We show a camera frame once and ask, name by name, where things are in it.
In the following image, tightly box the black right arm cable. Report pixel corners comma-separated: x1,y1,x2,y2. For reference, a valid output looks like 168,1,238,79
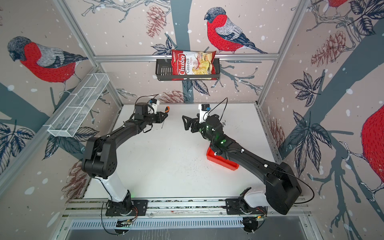
269,167,316,205

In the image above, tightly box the orange black screwdriver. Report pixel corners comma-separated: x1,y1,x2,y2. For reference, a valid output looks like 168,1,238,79
162,106,170,128

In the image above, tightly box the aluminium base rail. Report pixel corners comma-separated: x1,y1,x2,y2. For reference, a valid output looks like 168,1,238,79
64,196,310,218

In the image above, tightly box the aluminium horizontal bar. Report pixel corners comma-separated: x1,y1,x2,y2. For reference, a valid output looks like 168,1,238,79
94,54,280,63

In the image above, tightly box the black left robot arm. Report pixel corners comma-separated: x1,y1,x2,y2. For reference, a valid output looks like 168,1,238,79
81,99,170,207

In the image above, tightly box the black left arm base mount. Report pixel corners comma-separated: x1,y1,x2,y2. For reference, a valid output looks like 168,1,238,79
106,199,149,217

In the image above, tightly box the black wire basket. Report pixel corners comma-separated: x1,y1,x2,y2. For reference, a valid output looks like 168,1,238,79
155,59,221,81

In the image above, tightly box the red plastic bin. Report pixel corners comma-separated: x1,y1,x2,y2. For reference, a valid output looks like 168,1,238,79
206,148,240,171

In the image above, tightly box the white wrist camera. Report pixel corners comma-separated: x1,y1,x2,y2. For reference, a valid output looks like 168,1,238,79
149,98,160,114
198,104,211,124

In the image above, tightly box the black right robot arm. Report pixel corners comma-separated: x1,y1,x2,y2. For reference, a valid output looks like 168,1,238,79
182,115,302,215

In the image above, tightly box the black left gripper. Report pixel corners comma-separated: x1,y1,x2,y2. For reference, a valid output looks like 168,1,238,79
143,111,169,126

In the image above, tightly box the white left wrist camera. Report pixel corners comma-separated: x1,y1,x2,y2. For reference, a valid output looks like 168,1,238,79
149,98,160,114

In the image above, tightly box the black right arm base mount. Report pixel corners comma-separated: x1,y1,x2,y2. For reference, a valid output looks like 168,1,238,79
223,187,268,216

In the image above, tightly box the red cassava chips bag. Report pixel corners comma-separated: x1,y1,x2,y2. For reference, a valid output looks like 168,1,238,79
172,50,218,80

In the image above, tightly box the clear acrylic shelf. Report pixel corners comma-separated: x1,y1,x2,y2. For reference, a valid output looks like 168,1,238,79
48,73,110,137

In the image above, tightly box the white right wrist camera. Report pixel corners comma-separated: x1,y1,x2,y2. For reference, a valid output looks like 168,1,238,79
198,104,211,124

